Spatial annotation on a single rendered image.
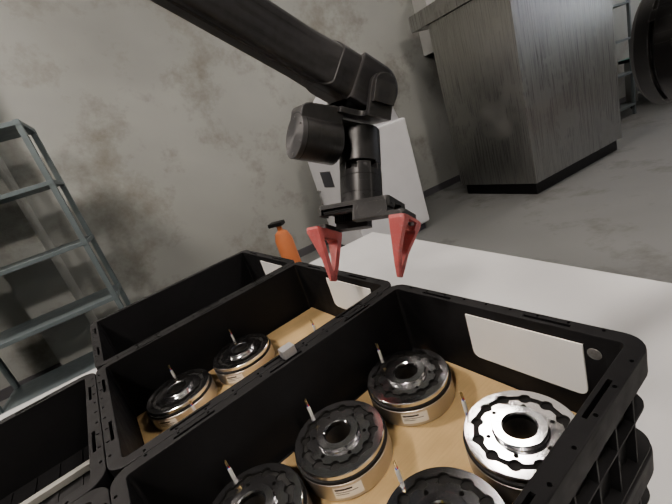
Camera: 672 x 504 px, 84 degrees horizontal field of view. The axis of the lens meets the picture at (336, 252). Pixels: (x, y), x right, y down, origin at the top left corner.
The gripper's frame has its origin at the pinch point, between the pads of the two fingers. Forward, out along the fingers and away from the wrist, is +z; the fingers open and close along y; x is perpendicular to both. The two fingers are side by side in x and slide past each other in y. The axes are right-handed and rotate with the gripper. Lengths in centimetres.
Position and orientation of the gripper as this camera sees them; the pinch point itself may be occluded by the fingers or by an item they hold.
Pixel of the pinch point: (364, 273)
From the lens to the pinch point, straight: 49.7
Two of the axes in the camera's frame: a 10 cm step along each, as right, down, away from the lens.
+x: 5.0, 0.9, 8.6
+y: 8.7, -0.9, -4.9
